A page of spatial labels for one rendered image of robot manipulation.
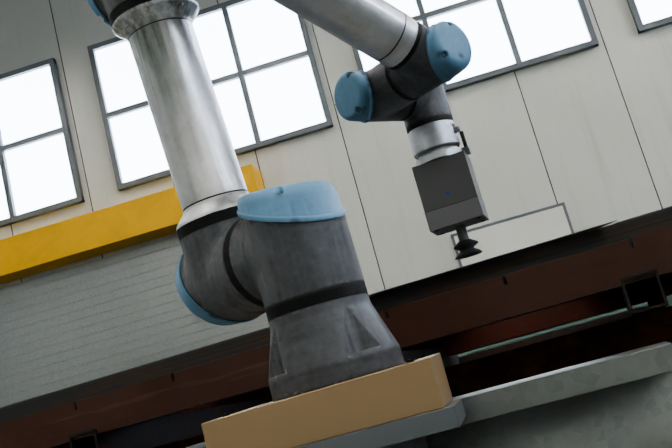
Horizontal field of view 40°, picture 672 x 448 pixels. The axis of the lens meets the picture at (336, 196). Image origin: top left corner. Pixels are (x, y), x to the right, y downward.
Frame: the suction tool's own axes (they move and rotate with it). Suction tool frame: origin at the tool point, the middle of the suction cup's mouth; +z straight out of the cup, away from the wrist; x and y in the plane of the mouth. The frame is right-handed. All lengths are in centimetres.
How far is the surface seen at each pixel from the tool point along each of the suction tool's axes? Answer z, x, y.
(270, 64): -372, -802, 255
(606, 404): 25.2, 10.3, -13.0
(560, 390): 21.4, 26.2, -9.0
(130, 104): -379, -785, 426
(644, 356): 20.1, 26.4, -19.2
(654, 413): 27.8, 10.3, -18.4
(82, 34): -483, -781, 465
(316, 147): -265, -814, 231
